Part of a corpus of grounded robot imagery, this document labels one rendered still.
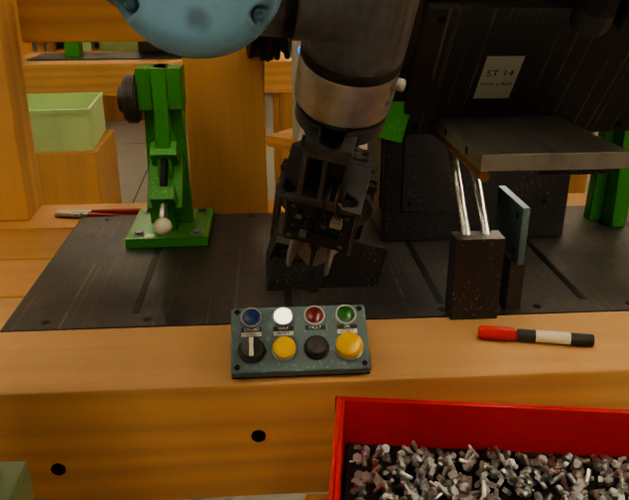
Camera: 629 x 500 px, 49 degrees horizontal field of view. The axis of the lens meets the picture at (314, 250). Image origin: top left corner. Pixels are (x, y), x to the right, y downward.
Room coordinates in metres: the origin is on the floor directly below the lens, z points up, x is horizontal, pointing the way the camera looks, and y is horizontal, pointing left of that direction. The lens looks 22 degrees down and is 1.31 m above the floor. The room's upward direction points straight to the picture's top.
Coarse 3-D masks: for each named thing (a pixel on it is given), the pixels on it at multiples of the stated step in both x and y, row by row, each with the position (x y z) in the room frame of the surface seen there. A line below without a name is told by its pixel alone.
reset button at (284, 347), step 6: (282, 336) 0.66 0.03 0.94; (276, 342) 0.65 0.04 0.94; (282, 342) 0.65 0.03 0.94; (288, 342) 0.65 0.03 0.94; (294, 342) 0.66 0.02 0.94; (276, 348) 0.65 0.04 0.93; (282, 348) 0.65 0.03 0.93; (288, 348) 0.65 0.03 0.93; (294, 348) 0.65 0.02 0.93; (276, 354) 0.65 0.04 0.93; (282, 354) 0.64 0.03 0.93; (288, 354) 0.64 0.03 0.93
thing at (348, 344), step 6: (342, 336) 0.66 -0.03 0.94; (348, 336) 0.66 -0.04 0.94; (354, 336) 0.66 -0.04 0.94; (336, 342) 0.66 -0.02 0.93; (342, 342) 0.65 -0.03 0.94; (348, 342) 0.65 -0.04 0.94; (354, 342) 0.65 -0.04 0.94; (360, 342) 0.66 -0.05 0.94; (336, 348) 0.65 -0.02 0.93; (342, 348) 0.65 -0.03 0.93; (348, 348) 0.65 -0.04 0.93; (354, 348) 0.65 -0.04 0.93; (360, 348) 0.65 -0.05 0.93; (342, 354) 0.65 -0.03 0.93; (348, 354) 0.64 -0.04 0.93; (354, 354) 0.65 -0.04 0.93
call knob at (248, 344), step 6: (252, 336) 0.66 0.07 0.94; (246, 342) 0.65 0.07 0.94; (252, 342) 0.65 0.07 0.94; (258, 342) 0.65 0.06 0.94; (240, 348) 0.65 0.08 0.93; (246, 348) 0.64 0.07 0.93; (252, 348) 0.64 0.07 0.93; (258, 348) 0.65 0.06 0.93; (240, 354) 0.65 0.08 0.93; (246, 354) 0.64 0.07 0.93; (252, 354) 0.64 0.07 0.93; (258, 354) 0.64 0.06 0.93; (252, 360) 0.64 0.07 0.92
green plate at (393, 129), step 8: (392, 104) 0.88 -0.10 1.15; (400, 104) 0.89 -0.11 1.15; (392, 112) 0.88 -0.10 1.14; (400, 112) 0.89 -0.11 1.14; (392, 120) 0.88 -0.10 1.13; (400, 120) 0.89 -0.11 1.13; (408, 120) 0.89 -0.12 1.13; (384, 128) 0.88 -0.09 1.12; (392, 128) 0.88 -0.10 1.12; (400, 128) 0.89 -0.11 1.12; (384, 136) 0.88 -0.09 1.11; (392, 136) 0.89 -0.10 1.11; (400, 136) 0.89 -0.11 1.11
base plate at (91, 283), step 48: (96, 240) 1.05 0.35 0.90; (240, 240) 1.05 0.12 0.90; (432, 240) 1.05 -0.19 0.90; (528, 240) 1.05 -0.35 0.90; (576, 240) 1.05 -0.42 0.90; (624, 240) 1.05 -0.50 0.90; (48, 288) 0.87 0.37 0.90; (96, 288) 0.87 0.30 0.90; (144, 288) 0.87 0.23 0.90; (192, 288) 0.87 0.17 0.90; (240, 288) 0.87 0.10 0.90; (336, 288) 0.87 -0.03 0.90; (384, 288) 0.87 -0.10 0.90; (432, 288) 0.87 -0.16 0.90; (528, 288) 0.87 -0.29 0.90; (576, 288) 0.87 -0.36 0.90; (624, 288) 0.87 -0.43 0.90
